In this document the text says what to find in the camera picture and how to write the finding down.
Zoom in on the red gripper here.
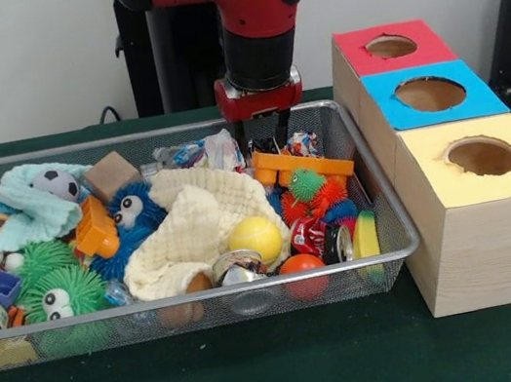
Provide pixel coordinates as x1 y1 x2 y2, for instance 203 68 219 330
214 65 314 165

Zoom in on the wooden box with three holes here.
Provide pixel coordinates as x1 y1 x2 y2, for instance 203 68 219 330
323 3 511 329

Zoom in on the orange plastic tray block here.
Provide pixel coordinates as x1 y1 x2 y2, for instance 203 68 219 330
249 133 357 195

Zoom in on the yellow ball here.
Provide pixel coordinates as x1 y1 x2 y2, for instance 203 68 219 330
223 211 287 269

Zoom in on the cream waffle cloth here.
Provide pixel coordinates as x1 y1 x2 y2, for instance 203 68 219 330
108 149 298 305

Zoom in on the red-orange ball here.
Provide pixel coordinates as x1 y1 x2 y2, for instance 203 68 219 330
275 249 333 304

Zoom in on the brown wooden cube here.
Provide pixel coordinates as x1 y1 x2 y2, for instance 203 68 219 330
81 148 145 203

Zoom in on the blue furry googly-eyed toy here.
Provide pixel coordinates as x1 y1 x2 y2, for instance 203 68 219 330
77 175 179 285

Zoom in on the orange plastic toy piece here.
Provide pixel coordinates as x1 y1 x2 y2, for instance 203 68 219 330
69 192 124 263

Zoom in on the small soccer ball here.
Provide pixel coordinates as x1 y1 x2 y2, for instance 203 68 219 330
32 166 83 209

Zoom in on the green spiky googly-eyed toy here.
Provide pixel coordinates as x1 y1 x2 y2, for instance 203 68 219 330
13 258 112 330

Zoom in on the mint green cloth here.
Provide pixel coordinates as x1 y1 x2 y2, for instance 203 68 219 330
0 153 104 256

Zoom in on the green cloth table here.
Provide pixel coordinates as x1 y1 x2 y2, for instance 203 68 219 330
0 52 511 382

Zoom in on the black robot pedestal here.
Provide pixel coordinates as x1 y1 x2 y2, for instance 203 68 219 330
106 0 296 123

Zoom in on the black cable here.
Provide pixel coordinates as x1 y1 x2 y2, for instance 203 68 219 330
97 103 124 128

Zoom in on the wire mesh bin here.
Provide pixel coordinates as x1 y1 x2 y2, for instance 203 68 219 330
0 88 431 371

